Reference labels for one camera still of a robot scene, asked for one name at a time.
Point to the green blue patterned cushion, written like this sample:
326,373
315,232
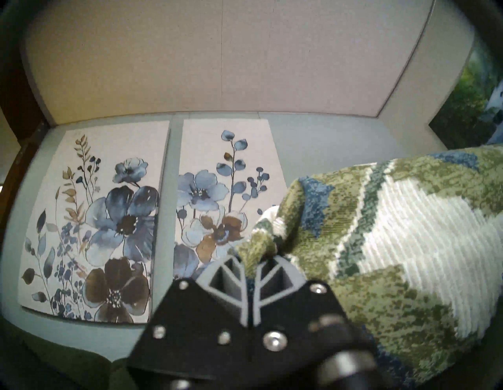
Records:
393,255

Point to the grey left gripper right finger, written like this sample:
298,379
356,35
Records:
283,310

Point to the blue flower canvas painting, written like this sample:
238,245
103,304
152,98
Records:
110,220

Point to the dark green fabric sofa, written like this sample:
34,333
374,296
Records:
59,365

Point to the brown leaf flower canvas painting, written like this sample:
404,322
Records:
220,184

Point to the forest waterfall wall picture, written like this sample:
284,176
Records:
467,106

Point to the brown wooden door frame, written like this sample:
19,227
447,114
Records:
15,129

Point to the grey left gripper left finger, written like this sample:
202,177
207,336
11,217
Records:
204,334

